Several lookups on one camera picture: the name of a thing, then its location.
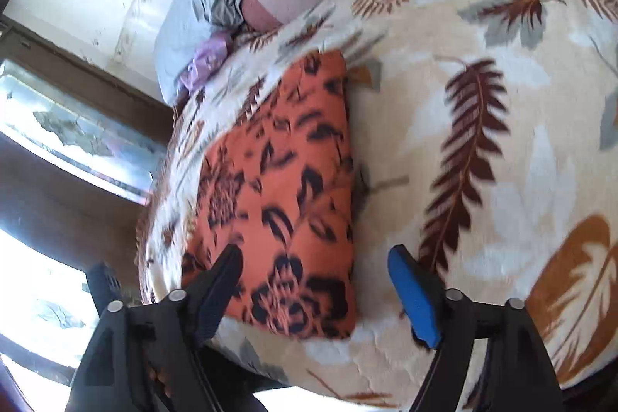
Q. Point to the grey blue crumpled cloth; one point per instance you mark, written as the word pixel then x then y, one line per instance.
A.
pixel 203 6

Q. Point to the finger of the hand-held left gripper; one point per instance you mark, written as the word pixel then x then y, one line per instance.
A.
pixel 102 279

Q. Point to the orange black floral garment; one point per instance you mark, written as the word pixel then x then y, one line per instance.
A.
pixel 285 199

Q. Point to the wooden window frame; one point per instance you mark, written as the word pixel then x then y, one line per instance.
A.
pixel 72 137

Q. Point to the cream leaf print blanket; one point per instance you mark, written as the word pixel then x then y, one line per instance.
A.
pixel 483 127

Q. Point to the purple cloth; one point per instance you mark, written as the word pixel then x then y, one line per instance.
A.
pixel 207 59

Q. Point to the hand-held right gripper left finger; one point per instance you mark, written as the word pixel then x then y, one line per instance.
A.
pixel 212 296

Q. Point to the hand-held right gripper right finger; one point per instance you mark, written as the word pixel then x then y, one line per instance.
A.
pixel 415 296

